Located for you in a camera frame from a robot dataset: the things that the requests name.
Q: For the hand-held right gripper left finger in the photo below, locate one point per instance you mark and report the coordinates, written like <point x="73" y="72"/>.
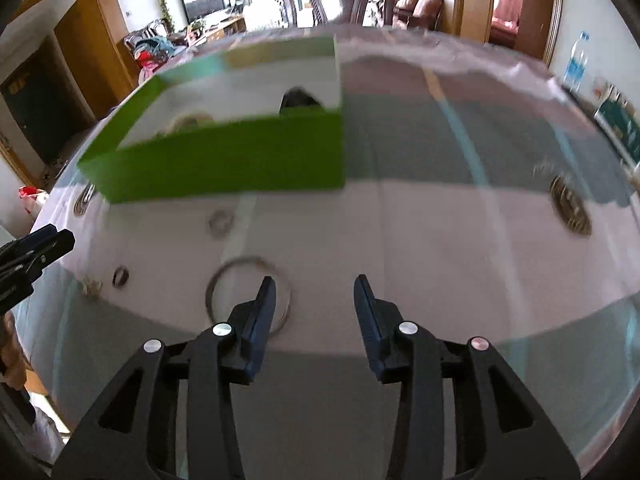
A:
<point x="260" y="320"/>

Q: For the wooden armchair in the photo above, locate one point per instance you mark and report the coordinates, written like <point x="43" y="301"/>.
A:
<point x="135" y="40"/>

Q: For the person's left hand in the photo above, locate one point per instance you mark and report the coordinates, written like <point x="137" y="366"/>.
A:
<point x="12" y="355"/>

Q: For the green tin box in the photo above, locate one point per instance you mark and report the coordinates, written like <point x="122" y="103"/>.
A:
<point x="620" y="117"/>

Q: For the silver bangle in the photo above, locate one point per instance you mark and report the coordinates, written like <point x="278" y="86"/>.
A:
<point x="209" y="291"/>

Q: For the wooden television cabinet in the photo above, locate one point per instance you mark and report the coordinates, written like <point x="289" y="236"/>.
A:
<point x="220" y="30"/>

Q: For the dark entrance door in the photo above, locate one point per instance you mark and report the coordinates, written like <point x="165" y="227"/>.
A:
<point x="35" y="115"/>

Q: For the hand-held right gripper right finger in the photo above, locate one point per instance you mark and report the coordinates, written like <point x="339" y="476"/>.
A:
<point x="370" y="320"/>

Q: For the red and white bag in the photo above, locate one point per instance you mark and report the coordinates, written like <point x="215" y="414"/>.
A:
<point x="32" y="197"/>

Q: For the clear water bottle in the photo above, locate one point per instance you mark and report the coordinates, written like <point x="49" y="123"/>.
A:
<point x="576" y="65"/>

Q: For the brown leather sofa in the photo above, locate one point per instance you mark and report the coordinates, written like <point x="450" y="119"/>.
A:
<point x="420" y="7"/>

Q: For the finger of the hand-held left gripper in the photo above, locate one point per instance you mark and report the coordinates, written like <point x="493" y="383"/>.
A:
<point x="17" y="285"/>
<point x="40" y="247"/>

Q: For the small pale pendant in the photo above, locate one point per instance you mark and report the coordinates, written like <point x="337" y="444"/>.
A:
<point x="92" y="287"/>

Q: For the checked printed tablecloth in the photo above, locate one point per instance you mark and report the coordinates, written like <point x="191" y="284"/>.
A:
<point x="400" y="240"/>

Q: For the pile of clothes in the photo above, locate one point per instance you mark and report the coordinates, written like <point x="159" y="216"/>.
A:
<point x="152" y="52"/>

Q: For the green cardboard box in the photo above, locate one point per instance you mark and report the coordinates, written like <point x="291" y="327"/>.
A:
<point x="225" y="160"/>

